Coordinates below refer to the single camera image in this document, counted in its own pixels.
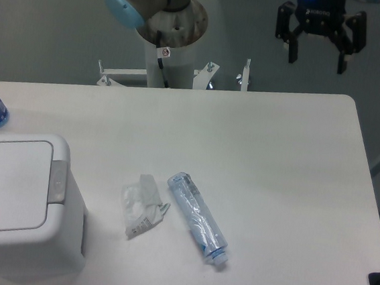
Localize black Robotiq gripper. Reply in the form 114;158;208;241
275;0;367;74

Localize white push-button trash can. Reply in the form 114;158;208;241
0;133;88;280

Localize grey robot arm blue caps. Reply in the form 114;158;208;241
105;0;367;74

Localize empty clear plastic bottle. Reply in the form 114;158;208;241
167;172;228;267

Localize crumpled clear plastic wrapper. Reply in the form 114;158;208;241
121;174;170;240

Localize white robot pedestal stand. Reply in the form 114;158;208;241
95;29;255;101

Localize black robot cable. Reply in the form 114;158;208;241
150;30;176;89

